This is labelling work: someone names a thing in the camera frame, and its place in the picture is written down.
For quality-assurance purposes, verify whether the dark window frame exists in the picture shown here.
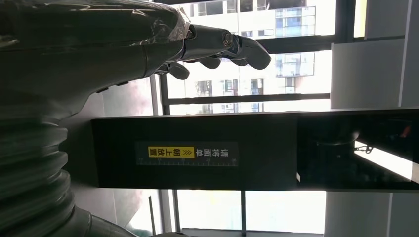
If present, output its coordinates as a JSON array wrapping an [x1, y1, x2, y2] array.
[[149, 0, 357, 237]]

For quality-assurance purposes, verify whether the black inbound scanner machine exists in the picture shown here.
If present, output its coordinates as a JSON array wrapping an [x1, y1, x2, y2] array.
[[91, 109, 419, 192]]

